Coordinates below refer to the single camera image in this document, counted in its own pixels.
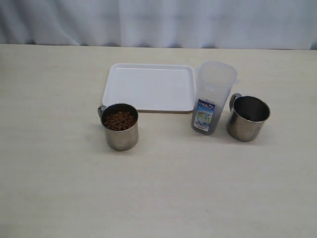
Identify steel mug poured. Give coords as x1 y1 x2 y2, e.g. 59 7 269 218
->
226 93 270 142

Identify clear plastic jar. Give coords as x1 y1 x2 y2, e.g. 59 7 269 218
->
191 60 241 136

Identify white plastic tray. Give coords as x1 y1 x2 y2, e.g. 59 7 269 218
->
102 63 196 114

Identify steel mug with pellets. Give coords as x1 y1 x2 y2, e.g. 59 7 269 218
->
98 103 139 151

